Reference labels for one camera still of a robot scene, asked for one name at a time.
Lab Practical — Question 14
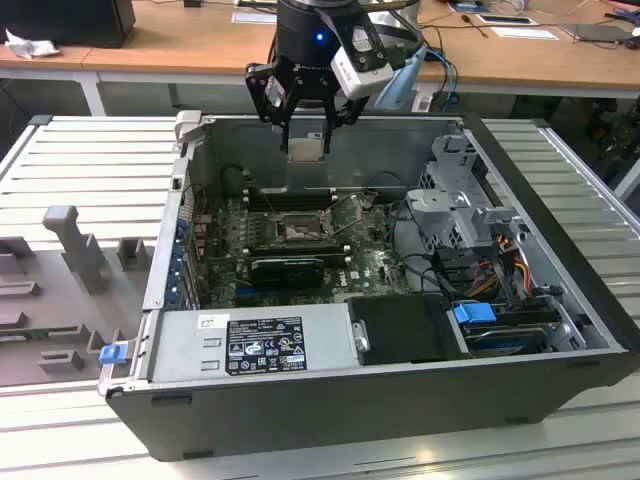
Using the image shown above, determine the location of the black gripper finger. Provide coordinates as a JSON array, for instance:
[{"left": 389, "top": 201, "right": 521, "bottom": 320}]
[
  {"left": 243, "top": 61, "right": 302, "bottom": 155},
  {"left": 319, "top": 92, "right": 372, "bottom": 155}
]

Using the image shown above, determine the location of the small CPU plate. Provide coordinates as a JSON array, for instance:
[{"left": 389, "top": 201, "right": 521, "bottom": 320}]
[{"left": 288, "top": 137, "right": 326, "bottom": 164}]

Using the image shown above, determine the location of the black RAM slot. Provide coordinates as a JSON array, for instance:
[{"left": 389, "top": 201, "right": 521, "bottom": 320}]
[
  {"left": 243, "top": 185, "right": 337, "bottom": 200},
  {"left": 244, "top": 241, "right": 349, "bottom": 256},
  {"left": 243, "top": 197, "right": 337, "bottom": 212},
  {"left": 243, "top": 252, "right": 351, "bottom": 268}
]

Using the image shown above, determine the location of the CPU socket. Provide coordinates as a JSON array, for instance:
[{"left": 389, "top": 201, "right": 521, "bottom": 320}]
[{"left": 269, "top": 212, "right": 327, "bottom": 247}]

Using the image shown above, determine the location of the grey plastic case latch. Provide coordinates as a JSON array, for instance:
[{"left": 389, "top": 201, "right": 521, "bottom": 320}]
[{"left": 174, "top": 110, "right": 204, "bottom": 146}]

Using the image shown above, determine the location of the wooden desk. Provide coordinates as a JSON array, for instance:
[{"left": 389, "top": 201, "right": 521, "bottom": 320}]
[{"left": 0, "top": 0, "right": 640, "bottom": 104}]

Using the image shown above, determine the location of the silver metal drive cage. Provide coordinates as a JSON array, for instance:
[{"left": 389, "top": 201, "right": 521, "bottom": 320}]
[{"left": 404, "top": 130, "right": 532, "bottom": 254}]

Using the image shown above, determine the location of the green motherboard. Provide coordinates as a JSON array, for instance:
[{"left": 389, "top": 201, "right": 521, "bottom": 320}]
[{"left": 197, "top": 192, "right": 416, "bottom": 309}]

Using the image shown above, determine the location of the white phone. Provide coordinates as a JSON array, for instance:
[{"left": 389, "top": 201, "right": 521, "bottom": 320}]
[{"left": 474, "top": 13, "right": 537, "bottom": 27}]

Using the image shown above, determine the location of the white paper sheet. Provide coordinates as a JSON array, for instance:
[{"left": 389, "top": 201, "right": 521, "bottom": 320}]
[{"left": 490, "top": 24, "right": 560, "bottom": 41}]

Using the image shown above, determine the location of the black computer tower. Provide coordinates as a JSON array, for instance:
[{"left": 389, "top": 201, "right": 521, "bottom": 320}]
[{"left": 0, "top": 0, "right": 137, "bottom": 50}]

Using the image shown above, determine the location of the black plastic shroud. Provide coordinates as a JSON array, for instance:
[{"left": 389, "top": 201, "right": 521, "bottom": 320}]
[{"left": 347, "top": 294, "right": 471, "bottom": 364}]

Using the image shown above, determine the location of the blue disk carrier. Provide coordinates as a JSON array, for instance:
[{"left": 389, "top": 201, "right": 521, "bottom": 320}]
[{"left": 451, "top": 301, "right": 497, "bottom": 332}]

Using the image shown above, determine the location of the crumpled white paper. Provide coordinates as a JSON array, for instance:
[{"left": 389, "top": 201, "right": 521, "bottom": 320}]
[{"left": 3, "top": 27, "right": 62, "bottom": 60}]

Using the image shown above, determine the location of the silver power supply unit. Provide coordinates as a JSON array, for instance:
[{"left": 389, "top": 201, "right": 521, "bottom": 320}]
[{"left": 149, "top": 302, "right": 361, "bottom": 384}]

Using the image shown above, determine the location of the hard disk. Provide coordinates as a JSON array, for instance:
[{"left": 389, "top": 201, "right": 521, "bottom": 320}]
[{"left": 462, "top": 322, "right": 551, "bottom": 357}]

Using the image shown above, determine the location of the grey parts rack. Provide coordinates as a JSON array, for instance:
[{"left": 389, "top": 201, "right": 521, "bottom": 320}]
[{"left": 0, "top": 204, "right": 156, "bottom": 386}]

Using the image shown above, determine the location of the blue plastic case latch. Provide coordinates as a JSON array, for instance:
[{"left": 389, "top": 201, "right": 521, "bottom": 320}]
[{"left": 99, "top": 343, "right": 127, "bottom": 366}]

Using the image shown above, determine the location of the black open PC case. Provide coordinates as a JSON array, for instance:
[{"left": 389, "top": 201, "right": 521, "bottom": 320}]
[{"left": 102, "top": 112, "right": 640, "bottom": 464}]

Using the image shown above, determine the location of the green RAM stick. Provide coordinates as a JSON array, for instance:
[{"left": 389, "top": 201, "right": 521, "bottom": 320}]
[{"left": 0, "top": 325, "right": 54, "bottom": 342}]

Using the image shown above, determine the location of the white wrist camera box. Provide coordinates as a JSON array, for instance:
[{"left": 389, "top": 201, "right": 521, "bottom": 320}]
[{"left": 330, "top": 22, "right": 395, "bottom": 100}]

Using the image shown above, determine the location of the blue cable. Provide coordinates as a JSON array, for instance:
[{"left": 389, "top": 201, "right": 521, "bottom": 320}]
[{"left": 423, "top": 47, "right": 460, "bottom": 106}]

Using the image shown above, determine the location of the coloured power wire bundle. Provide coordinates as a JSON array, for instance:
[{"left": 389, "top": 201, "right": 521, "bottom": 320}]
[{"left": 464, "top": 234, "right": 534, "bottom": 301}]

